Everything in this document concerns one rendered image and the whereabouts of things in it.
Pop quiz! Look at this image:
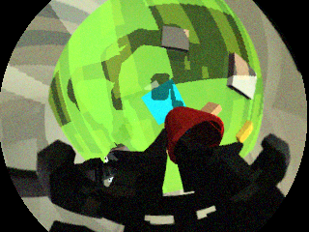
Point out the yellow rectangular block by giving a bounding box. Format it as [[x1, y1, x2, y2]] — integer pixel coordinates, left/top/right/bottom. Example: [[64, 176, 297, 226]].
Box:
[[236, 121, 254, 142]]

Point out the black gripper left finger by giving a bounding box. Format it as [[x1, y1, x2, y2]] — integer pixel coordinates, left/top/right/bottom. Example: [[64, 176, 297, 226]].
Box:
[[107, 129, 167, 189]]

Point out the tan wooden bar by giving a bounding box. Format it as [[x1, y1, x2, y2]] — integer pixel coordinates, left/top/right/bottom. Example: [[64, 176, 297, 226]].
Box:
[[200, 101, 223, 116]]

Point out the white flat rectangular block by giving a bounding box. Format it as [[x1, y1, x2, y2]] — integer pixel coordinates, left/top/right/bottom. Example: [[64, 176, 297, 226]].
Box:
[[227, 52, 258, 100]]

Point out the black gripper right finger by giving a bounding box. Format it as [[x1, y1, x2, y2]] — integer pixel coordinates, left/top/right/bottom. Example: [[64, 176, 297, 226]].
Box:
[[174, 134, 243, 192]]

